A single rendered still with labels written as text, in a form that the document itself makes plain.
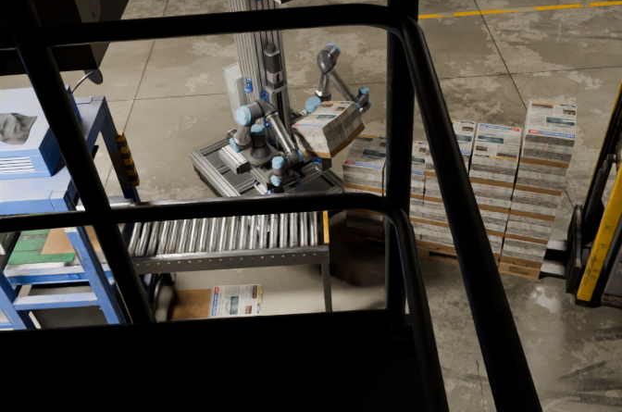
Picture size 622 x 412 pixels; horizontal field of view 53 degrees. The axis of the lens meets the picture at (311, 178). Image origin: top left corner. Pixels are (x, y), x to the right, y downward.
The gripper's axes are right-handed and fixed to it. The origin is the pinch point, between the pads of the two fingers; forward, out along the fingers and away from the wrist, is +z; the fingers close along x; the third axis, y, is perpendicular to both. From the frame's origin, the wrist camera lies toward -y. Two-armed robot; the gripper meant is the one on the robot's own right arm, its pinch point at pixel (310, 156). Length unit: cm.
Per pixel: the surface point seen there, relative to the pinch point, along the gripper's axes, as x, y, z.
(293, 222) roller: -11.8, -23.6, -42.0
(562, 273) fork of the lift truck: -116, -142, 83
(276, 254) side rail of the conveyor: -20, -27, -69
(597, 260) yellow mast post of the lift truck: -151, -109, 67
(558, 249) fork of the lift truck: -105, -138, 103
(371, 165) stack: -21.9, -24.5, 30.7
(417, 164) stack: -46, -34, 50
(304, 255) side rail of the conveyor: -31, -34, -58
